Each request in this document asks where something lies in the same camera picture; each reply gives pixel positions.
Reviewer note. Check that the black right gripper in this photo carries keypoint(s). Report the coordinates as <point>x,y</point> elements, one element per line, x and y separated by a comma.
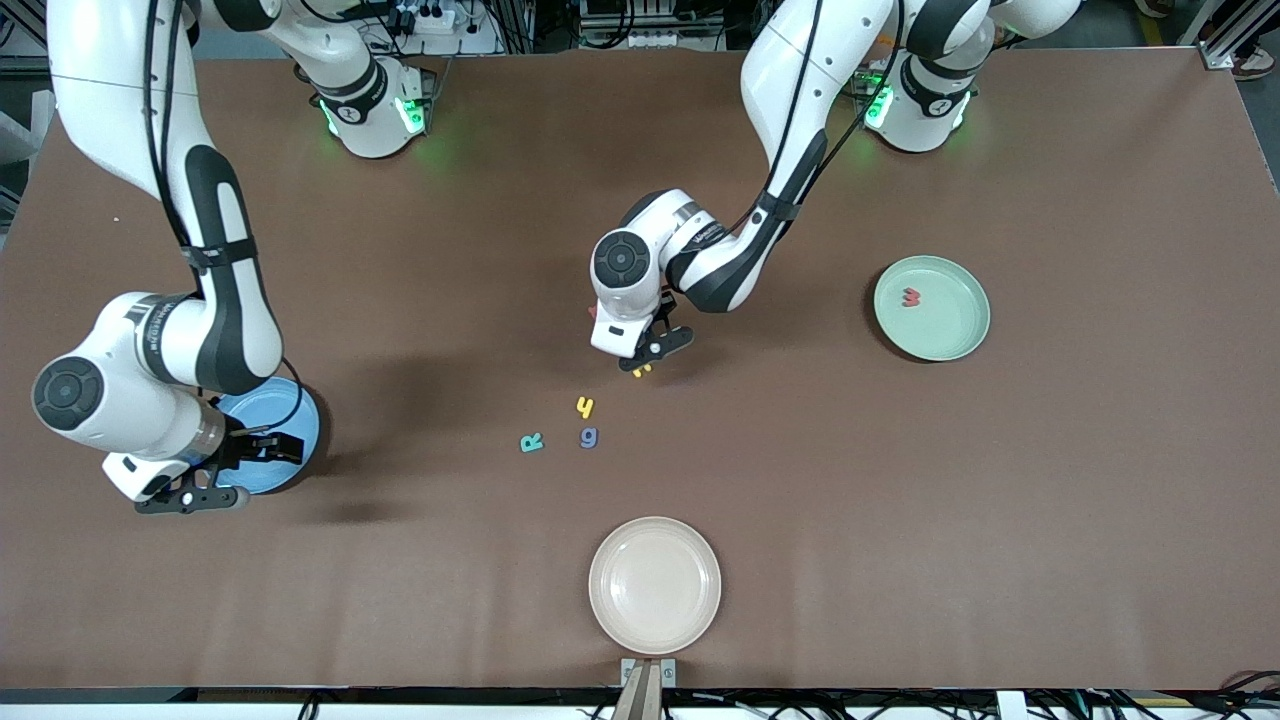
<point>243,444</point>

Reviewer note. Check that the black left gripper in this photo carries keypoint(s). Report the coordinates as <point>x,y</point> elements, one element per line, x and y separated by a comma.
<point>663,304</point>

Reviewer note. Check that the yellow foam letter y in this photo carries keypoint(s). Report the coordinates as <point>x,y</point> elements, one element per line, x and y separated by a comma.
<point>586,407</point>

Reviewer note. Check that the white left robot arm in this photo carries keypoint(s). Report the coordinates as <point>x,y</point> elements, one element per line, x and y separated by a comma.
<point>800,80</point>

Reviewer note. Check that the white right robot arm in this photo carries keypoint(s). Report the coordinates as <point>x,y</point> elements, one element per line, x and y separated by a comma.
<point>110,100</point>

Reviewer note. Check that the blue plate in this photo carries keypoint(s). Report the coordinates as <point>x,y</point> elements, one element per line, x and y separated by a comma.
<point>290,410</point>

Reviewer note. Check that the beige plate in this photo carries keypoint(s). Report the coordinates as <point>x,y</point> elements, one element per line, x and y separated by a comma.
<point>655,585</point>

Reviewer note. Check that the green plate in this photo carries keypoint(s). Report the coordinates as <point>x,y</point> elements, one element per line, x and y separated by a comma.
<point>945,320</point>

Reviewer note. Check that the blue foam letter g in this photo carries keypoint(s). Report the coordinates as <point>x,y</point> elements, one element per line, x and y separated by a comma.
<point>589,437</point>

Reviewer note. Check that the teal foam letter R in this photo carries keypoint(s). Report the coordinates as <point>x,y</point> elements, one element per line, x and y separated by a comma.
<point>531,443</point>

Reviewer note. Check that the grey equipment rack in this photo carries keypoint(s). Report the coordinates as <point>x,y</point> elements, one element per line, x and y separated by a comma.
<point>650,20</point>

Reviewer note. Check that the white power strip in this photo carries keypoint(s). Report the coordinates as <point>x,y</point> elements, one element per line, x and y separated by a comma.
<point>425,20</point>

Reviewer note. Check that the white sneaker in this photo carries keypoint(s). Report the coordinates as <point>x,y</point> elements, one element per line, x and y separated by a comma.
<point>1255,65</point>

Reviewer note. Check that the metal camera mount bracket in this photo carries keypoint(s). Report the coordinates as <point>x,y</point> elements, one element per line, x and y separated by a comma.
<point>648,690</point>

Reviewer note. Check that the aluminium frame post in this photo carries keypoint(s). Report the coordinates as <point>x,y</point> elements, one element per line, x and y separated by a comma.
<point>20,40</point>
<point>1235,35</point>

